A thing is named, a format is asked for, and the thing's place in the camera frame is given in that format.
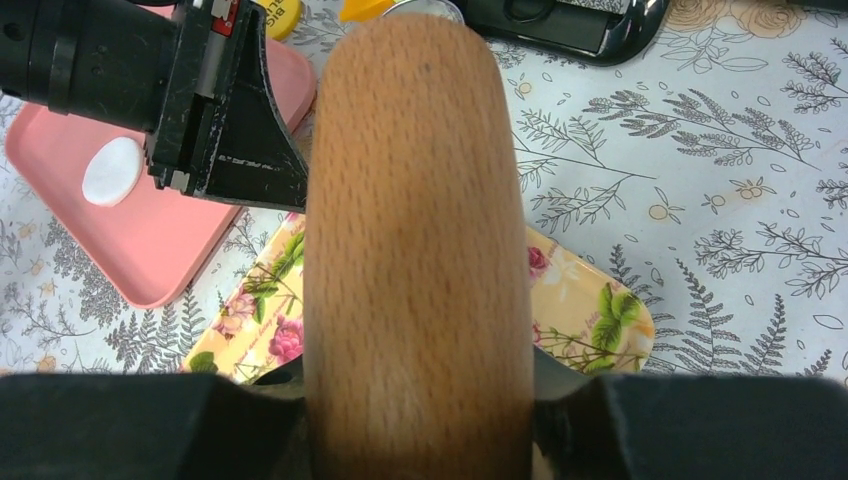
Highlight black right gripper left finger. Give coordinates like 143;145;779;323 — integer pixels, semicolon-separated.
1;374;312;479

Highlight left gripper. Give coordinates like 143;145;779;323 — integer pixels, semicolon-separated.
46;1;308;212

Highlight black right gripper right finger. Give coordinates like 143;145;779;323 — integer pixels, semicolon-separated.
534;352;847;479

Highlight floral yellow tray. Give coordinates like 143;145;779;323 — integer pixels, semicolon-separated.
181;213;655;383

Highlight wooden double-ended rolling pin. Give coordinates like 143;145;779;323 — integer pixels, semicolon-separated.
303;14;534;479

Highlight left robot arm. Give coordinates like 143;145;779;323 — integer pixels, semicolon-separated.
1;1;308;212

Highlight white dough wrapper upper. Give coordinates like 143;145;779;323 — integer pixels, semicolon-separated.
81;136;143;207

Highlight pink plastic tray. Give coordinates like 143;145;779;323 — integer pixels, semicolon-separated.
5;35;316;308

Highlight yellow big blind button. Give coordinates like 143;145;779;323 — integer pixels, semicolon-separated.
257;0;303;41

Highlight orange green sticky notes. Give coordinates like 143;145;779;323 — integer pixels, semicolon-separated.
339;0;396;23

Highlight black poker chip case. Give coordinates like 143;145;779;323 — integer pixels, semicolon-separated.
455;0;670;67

